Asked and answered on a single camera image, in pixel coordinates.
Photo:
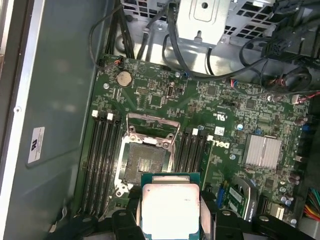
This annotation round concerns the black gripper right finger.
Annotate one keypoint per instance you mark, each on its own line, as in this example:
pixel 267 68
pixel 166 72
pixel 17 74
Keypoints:
pixel 230 225

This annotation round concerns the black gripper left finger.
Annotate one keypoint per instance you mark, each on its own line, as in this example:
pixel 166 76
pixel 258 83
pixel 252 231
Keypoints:
pixel 125 225

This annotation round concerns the silver CPU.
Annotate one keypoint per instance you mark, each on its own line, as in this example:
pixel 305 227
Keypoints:
pixel 170 207

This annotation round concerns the metal locking lever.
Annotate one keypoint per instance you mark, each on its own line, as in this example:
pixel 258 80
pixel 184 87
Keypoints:
pixel 171 157

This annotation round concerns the metal socket cover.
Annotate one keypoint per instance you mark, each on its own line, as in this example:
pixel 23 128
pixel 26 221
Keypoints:
pixel 150 116

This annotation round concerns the CPU socket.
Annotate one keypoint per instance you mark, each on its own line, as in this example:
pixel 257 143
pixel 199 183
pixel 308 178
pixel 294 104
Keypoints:
pixel 140 155

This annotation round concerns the black graphics card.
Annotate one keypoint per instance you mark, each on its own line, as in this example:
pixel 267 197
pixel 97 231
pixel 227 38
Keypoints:
pixel 252 197

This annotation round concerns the black RAM slot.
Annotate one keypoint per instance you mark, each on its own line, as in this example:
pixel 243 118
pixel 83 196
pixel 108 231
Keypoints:
pixel 198 155
pixel 190 155
pixel 112 165
pixel 89 165
pixel 104 165
pixel 183 155
pixel 97 165

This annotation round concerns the green RAM stick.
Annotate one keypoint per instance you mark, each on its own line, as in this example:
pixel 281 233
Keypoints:
pixel 207 162

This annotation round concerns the silver chipset heatsink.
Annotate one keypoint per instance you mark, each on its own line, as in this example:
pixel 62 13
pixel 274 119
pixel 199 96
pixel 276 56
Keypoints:
pixel 263 152

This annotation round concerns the white case sticker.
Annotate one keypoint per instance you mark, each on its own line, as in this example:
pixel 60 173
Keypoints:
pixel 35 145

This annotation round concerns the green motherboard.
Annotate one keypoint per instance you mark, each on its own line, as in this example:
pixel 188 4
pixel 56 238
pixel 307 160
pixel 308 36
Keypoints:
pixel 225 100

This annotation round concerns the black PC case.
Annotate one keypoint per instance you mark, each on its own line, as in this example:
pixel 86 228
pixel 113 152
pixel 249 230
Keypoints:
pixel 57 100

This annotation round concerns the coin cell battery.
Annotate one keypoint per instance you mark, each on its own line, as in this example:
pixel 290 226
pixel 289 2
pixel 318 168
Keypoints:
pixel 124 78

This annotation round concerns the black power connector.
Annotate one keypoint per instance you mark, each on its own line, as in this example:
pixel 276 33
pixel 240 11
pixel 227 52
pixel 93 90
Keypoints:
pixel 273 50

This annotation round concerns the silver drive cage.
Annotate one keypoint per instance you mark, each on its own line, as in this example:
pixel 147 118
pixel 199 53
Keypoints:
pixel 202 22

